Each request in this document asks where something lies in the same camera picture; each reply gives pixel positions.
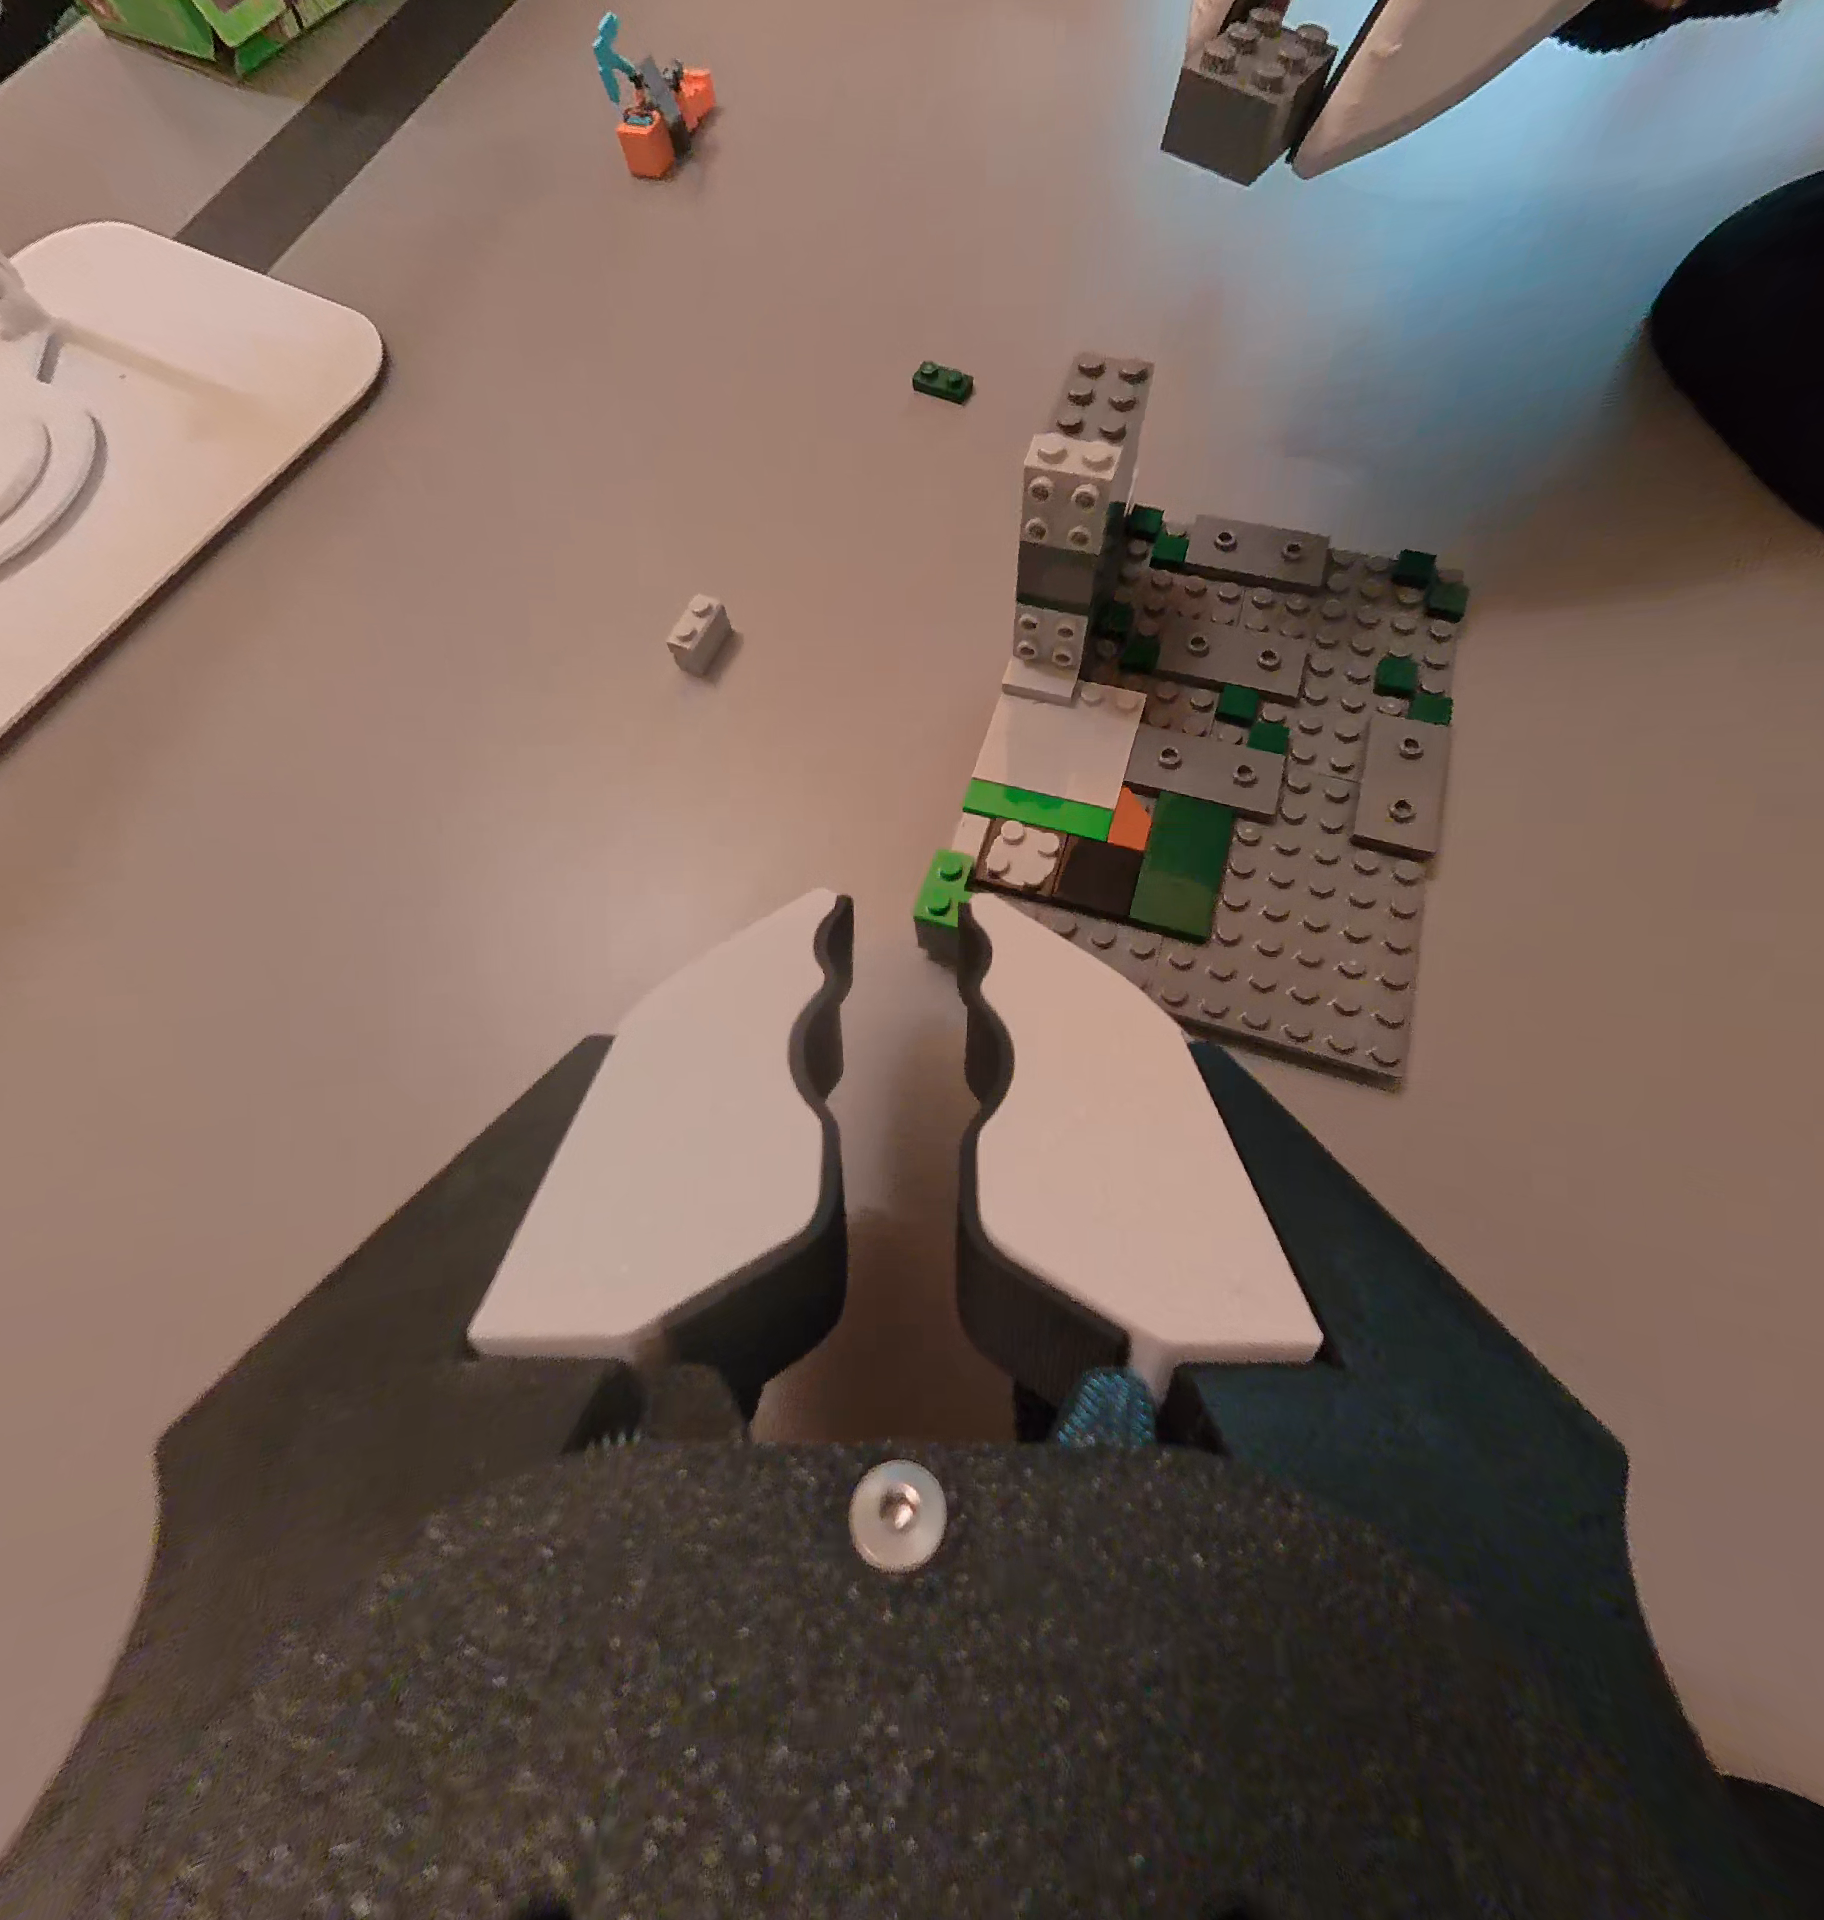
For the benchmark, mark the white wooden book stand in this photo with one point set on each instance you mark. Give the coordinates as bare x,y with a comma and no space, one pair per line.
132,450

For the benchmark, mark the orange brick figure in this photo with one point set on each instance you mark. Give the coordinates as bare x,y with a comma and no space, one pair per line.
655,114

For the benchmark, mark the small grey square brick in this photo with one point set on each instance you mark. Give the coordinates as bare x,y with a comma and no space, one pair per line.
1233,105

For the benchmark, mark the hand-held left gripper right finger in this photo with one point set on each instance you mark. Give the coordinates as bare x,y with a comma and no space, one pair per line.
1137,1185

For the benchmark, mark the black mesh seat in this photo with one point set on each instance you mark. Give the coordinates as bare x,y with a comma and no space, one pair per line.
1780,358

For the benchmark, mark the tiny light grey brick piece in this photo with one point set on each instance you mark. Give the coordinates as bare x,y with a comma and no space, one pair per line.
698,637

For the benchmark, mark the grey brick model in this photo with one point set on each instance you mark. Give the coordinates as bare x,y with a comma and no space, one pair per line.
1302,900

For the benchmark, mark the small green plate piece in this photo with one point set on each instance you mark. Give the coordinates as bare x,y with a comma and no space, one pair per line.
943,380

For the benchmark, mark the green toy set box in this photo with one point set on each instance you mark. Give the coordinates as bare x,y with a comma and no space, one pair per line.
221,21

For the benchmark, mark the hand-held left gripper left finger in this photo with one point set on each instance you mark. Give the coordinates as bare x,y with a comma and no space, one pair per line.
655,1185

